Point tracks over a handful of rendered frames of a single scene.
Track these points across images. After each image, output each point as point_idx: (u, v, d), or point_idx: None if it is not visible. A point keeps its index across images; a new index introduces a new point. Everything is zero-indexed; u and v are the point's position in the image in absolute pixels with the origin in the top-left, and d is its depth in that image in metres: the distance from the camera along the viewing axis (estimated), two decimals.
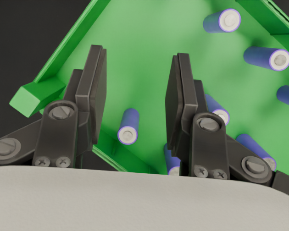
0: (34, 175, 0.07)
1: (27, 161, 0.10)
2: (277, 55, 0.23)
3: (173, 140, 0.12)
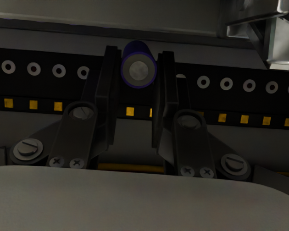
0: (34, 175, 0.07)
1: (48, 163, 0.10)
2: None
3: (156, 138, 0.12)
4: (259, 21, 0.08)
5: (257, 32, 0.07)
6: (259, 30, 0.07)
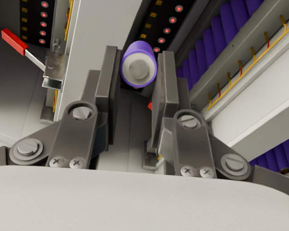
0: (34, 175, 0.07)
1: (47, 163, 0.10)
2: (132, 61, 0.13)
3: (156, 138, 0.12)
4: None
5: None
6: None
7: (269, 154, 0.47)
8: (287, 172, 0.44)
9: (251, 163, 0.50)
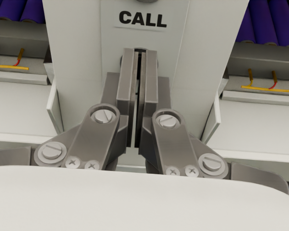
0: (34, 175, 0.07)
1: (69, 168, 0.10)
2: None
3: (138, 138, 0.12)
4: None
5: None
6: None
7: None
8: None
9: None
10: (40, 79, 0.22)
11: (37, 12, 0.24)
